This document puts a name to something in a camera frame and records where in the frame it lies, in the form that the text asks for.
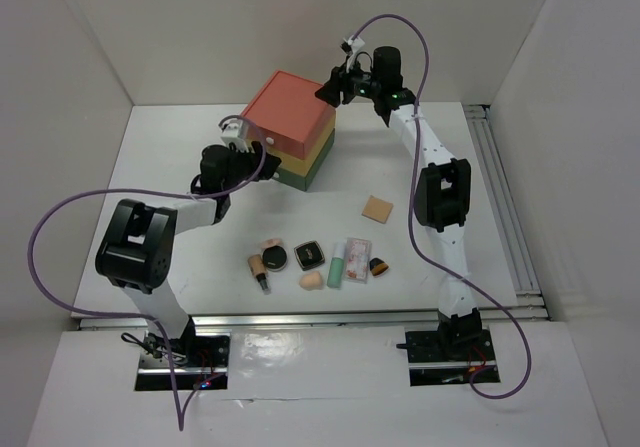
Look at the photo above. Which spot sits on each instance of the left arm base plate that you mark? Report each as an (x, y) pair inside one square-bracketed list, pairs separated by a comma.
[(205, 367)]

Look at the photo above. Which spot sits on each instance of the mint green bottle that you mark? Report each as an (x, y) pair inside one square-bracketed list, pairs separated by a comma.
[(336, 268)]

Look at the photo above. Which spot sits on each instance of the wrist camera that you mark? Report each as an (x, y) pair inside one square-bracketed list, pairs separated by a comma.
[(351, 47), (234, 136)]

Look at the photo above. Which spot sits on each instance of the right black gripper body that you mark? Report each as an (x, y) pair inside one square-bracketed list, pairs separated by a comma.
[(356, 84)]

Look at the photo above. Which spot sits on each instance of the peach makeup sponge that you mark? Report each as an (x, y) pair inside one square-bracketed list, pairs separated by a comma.
[(312, 281)]

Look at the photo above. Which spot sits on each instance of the green bottom drawer unit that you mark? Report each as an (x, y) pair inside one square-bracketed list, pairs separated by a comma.
[(303, 182)]

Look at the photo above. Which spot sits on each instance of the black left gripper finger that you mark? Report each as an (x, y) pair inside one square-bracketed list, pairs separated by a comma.
[(269, 168), (256, 148)]

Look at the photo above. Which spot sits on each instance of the pink powder puff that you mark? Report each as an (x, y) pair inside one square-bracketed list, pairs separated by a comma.
[(271, 243)]

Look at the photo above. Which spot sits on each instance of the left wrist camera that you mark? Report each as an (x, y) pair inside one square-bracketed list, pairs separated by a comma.
[(234, 136)]

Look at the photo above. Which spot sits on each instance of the black round cushion compact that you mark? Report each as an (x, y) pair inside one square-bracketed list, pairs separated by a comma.
[(275, 258)]

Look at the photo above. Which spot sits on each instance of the red top drawer unit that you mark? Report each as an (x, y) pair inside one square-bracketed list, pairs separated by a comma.
[(287, 110)]

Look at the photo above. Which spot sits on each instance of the beige square palette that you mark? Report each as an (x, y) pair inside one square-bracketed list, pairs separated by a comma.
[(377, 209)]

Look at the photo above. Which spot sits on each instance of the black square gold compact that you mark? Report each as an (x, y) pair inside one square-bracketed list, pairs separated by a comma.
[(309, 255)]

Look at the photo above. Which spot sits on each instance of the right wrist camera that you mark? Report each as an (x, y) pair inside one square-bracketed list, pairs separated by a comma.
[(351, 47)]

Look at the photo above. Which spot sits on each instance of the front aluminium rail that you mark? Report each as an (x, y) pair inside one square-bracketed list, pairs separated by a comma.
[(291, 320)]

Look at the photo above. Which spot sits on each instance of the black orange makeup brush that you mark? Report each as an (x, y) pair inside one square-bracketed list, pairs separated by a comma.
[(378, 267)]

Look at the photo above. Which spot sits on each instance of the beige foundation bottle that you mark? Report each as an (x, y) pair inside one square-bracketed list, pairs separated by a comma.
[(259, 272)]

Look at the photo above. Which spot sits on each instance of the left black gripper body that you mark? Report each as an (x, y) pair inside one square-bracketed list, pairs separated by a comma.
[(242, 167)]

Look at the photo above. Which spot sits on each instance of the aluminium table rail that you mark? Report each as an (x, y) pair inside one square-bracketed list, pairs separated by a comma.
[(531, 303)]

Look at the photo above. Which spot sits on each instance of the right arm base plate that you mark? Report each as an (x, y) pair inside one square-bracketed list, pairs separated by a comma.
[(429, 364)]

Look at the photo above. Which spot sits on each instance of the yellow drawer unit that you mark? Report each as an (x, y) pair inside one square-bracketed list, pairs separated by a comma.
[(301, 165)]

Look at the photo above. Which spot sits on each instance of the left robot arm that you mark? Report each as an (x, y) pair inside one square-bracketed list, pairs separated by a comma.
[(136, 251)]

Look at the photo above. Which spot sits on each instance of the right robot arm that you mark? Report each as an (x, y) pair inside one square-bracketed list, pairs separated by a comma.
[(440, 185)]

